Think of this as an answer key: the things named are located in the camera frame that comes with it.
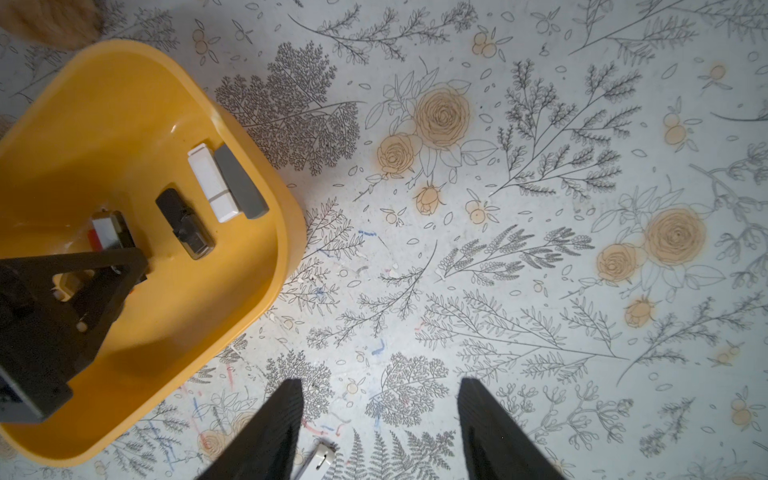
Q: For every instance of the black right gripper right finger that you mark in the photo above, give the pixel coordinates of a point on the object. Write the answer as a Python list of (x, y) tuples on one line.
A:
[(494, 446)]

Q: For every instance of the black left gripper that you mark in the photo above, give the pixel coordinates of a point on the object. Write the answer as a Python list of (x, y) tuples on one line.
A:
[(44, 340)]

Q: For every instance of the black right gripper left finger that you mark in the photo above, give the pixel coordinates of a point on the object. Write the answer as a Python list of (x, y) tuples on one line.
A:
[(265, 448)]

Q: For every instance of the dark black usb flash drive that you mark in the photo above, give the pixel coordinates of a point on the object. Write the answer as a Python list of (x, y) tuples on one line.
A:
[(185, 224)]

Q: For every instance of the grey usb flash drive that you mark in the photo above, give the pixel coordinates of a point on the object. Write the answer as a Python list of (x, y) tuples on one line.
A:
[(245, 193)]

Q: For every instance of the yellow plastic storage box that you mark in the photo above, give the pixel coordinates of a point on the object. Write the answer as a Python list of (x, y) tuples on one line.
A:
[(112, 132)]

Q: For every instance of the brown teddy bear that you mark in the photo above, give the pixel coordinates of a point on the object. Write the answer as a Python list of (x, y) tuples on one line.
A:
[(58, 24)]

